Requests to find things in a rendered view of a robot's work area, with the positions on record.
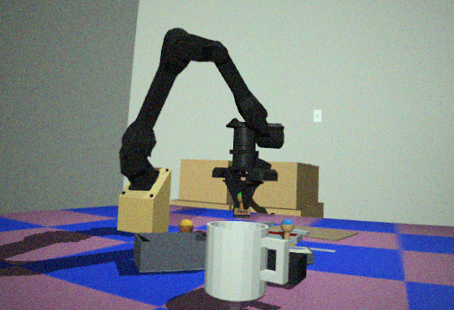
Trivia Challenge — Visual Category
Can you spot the yellow-orange ball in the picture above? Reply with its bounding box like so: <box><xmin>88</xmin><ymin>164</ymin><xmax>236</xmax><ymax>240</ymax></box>
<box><xmin>179</xmin><ymin>219</ymin><xmax>193</xmax><ymax>233</ymax></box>

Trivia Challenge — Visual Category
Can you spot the white mug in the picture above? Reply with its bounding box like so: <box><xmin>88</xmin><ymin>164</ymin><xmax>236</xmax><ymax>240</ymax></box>
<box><xmin>204</xmin><ymin>221</ymin><xmax>290</xmax><ymax>301</ymax></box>

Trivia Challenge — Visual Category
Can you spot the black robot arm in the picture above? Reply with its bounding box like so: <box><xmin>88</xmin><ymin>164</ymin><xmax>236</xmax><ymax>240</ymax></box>
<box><xmin>119</xmin><ymin>29</ymin><xmax>285</xmax><ymax>191</ymax></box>

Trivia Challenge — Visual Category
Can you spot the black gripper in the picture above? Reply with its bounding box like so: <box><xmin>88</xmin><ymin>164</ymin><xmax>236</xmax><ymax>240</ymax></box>
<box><xmin>212</xmin><ymin>145</ymin><xmax>278</xmax><ymax>209</ymax></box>

